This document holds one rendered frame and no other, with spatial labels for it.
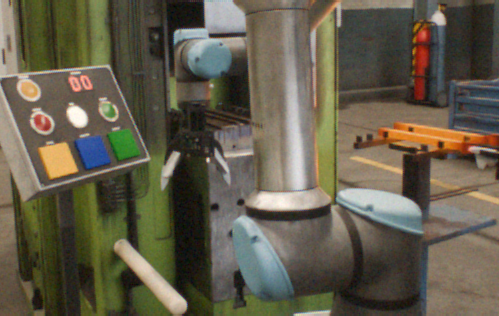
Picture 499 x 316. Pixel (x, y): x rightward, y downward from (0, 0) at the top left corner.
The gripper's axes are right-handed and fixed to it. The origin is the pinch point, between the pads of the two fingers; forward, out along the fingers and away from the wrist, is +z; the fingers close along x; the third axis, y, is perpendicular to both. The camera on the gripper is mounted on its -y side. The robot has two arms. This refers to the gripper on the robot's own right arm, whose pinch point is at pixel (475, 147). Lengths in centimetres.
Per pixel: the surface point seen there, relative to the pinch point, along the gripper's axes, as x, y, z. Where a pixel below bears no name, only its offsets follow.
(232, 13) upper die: -51, -40, 45
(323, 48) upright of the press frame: -6, -27, 56
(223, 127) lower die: -55, -6, 46
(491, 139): 11.4, -0.3, 2.4
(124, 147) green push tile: -94, -8, 32
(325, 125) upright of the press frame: -5, 1, 56
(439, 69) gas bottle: 572, 39, 440
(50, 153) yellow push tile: -114, -10, 26
